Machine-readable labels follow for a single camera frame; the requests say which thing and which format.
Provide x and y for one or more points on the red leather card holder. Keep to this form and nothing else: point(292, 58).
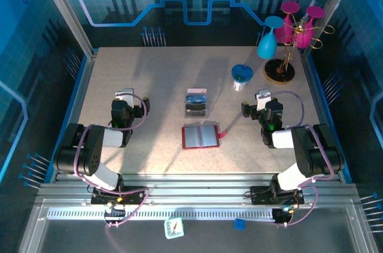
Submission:
point(209, 136)

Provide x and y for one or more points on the black VIP card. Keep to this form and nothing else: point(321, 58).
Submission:
point(196, 106)

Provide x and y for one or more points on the blue credit card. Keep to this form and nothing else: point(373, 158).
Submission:
point(196, 99)

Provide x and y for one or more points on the pink and white card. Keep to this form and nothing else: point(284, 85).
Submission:
point(196, 91)

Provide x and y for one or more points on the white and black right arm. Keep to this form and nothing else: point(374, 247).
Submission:
point(317, 151)

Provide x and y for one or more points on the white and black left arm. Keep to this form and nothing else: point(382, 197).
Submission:
point(86, 151)

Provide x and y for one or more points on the clear acrylic tiered card stand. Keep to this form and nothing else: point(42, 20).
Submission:
point(212, 106)

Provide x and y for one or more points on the white cup with blue lid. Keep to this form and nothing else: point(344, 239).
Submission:
point(239, 73)

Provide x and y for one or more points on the teal wine glass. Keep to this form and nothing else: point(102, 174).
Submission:
point(266, 45)

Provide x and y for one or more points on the magenta wine glass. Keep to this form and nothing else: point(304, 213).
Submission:
point(302, 39)
point(287, 30)

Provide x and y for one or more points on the black controller box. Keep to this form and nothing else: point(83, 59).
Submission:
point(283, 216)
point(115, 214)

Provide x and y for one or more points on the blue toy brick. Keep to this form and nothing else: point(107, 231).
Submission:
point(239, 224)

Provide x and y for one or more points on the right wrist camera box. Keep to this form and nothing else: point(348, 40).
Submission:
point(264, 99)

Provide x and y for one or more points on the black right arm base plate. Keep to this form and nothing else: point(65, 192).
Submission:
point(257, 196)

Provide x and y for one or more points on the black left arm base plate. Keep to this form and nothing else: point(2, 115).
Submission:
point(98, 198)

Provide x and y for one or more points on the aluminium front rail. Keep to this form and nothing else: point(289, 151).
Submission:
point(194, 187)

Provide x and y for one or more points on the aluminium frame post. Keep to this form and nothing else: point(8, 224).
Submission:
point(328, 10)
point(67, 10)

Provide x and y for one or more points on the white tag on rail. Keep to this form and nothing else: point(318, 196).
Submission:
point(174, 228)

